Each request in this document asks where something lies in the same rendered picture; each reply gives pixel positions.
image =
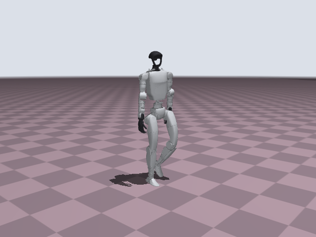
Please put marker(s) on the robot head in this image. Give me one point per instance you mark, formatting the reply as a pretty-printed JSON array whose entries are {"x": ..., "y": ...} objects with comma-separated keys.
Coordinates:
[{"x": 154, "y": 56}]

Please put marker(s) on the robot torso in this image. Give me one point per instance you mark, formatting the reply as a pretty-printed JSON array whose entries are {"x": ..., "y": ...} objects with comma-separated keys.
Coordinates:
[{"x": 156, "y": 87}]

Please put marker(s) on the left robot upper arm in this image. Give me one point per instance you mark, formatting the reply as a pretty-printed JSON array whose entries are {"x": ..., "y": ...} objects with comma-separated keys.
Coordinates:
[{"x": 170, "y": 91}]

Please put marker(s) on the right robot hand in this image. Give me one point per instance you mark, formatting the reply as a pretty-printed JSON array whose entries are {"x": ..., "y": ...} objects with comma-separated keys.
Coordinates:
[{"x": 141, "y": 124}]

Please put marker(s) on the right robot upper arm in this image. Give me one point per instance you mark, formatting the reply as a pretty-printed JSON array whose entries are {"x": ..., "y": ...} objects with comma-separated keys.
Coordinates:
[{"x": 142, "y": 85}]

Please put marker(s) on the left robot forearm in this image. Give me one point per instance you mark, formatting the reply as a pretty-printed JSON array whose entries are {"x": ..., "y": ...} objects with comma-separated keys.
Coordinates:
[{"x": 169, "y": 101}]

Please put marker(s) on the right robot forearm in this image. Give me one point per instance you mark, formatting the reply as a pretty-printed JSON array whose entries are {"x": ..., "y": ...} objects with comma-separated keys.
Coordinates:
[{"x": 141, "y": 108}]

